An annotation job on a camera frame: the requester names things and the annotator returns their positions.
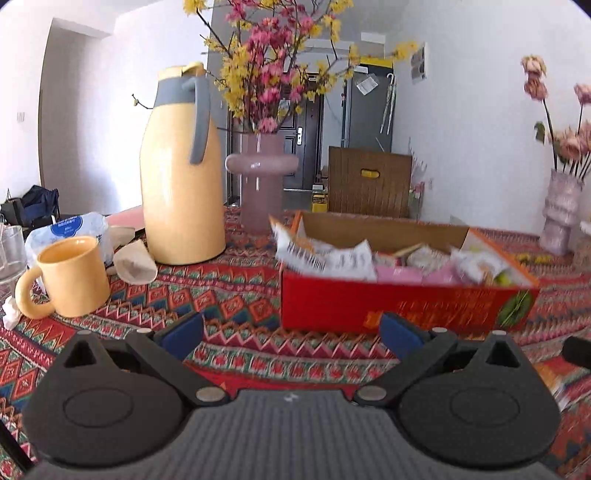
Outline yellow and pink flower bouquet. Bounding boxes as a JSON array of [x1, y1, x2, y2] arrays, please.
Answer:
[[182, 0, 419, 136]]

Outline grey refrigerator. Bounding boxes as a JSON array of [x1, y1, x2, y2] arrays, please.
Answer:
[[344, 58, 398, 151]]

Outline pink textured vase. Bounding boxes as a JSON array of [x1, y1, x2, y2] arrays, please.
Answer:
[[539, 168, 585, 257]]

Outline white wall notice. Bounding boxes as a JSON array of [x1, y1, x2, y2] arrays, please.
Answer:
[[410, 44, 428, 84]]

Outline white orange-topped snack packet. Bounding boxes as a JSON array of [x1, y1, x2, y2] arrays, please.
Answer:
[[270, 216, 327, 276]]

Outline yellow thermos jug grey handle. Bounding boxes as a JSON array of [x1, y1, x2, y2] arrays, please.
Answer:
[[140, 62, 227, 266]]

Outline clear storage jar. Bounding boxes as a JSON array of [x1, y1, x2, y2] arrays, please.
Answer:
[[573, 222, 591, 269]]

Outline dried rose bouquet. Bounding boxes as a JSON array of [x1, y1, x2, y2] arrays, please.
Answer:
[[521, 55, 591, 178]]

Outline pink book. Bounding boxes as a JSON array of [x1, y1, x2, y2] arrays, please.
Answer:
[[104, 205, 147, 229]]

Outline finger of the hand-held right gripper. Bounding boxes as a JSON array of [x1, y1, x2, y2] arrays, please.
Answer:
[[562, 335, 591, 368]]

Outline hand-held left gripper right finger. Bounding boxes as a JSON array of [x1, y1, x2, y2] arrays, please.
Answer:
[[352, 312, 526, 408]]

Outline dark entrance door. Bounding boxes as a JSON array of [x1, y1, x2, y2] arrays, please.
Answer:
[[228, 71, 324, 206]]

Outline yellow ceramic mug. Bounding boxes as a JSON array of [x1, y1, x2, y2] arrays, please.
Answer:
[[15, 236, 112, 319]]

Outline red patterned tablecloth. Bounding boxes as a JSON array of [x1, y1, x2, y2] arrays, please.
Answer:
[[0, 205, 591, 480]]

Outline blue white wet wipes pack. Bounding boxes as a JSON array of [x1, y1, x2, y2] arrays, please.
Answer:
[[25, 212, 116, 273]]

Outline clear drinking glass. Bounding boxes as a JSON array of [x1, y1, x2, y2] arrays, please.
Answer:
[[0, 225, 27, 285]]

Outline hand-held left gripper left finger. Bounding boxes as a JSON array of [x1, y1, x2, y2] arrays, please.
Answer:
[[62, 312, 230, 408]]

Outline crumpled white tissue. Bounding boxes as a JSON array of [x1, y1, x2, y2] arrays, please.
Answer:
[[2, 295, 22, 329]]

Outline dark bag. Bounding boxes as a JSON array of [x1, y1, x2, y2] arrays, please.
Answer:
[[0, 185, 61, 228]]

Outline pale pink dried flowers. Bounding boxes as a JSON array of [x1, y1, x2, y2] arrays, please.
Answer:
[[409, 138, 432, 217]]

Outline red cardboard box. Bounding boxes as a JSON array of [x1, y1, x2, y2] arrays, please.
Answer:
[[270, 210, 541, 335]]

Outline pink mushroom-shaped vase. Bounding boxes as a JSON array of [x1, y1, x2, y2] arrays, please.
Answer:
[[225, 134, 300, 234]]

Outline brown cardboard box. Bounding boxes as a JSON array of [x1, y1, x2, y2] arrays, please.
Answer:
[[327, 146, 413, 217]]

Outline white brown-edged snack packet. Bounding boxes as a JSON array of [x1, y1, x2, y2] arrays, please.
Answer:
[[450, 247, 506, 287]]

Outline white folded umbrella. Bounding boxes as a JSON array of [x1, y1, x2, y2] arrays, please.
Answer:
[[380, 73, 398, 134]]

